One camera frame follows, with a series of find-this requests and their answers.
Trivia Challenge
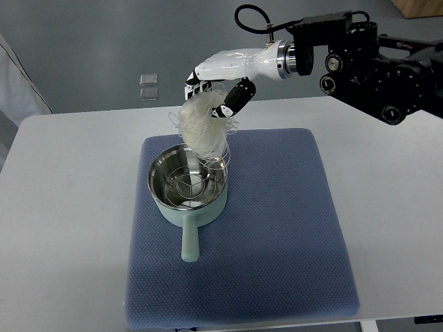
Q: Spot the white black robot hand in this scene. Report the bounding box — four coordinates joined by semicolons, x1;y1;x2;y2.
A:
185;40;297;118

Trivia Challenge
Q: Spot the white vermicelli bundle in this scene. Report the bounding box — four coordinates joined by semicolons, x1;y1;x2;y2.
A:
169;83;238;169

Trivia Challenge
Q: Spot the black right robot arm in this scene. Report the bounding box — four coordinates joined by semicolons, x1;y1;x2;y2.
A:
234;4;442;125

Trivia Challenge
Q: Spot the mint green steel pot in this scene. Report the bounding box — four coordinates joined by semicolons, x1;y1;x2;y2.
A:
147;144;228;262

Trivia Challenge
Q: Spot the upper floor plate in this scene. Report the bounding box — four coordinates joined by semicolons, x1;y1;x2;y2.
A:
140;73;158;86

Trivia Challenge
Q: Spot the cardboard box corner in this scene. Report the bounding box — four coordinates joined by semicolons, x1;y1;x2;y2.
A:
392;0;442;19

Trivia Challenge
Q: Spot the blue textured mat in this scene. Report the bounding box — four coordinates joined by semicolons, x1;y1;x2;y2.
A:
125;128;360;329

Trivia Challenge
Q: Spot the white cloth at left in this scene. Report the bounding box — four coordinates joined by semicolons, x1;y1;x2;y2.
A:
1;35;53;128

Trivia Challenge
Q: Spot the wire steaming rack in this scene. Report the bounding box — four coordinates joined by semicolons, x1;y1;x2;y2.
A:
163;166;217;209

